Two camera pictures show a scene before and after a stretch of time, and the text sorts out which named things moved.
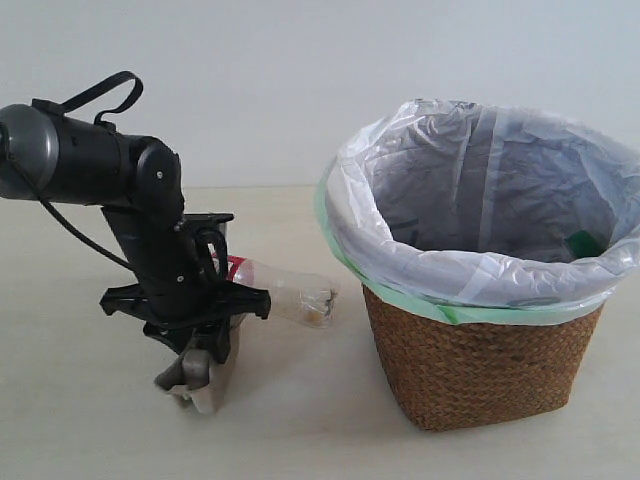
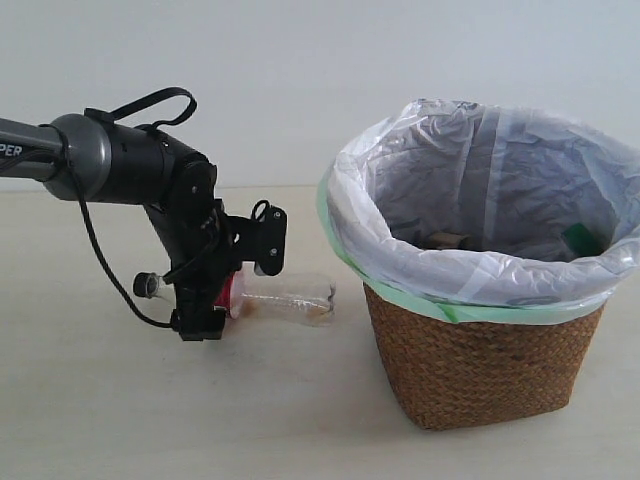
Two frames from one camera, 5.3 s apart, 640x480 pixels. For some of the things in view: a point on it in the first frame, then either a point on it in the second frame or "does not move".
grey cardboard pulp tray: [195, 377] -> [445, 240]
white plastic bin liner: [462, 211] does not move
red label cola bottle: [299, 300] does not move
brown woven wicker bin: [446, 376] does not move
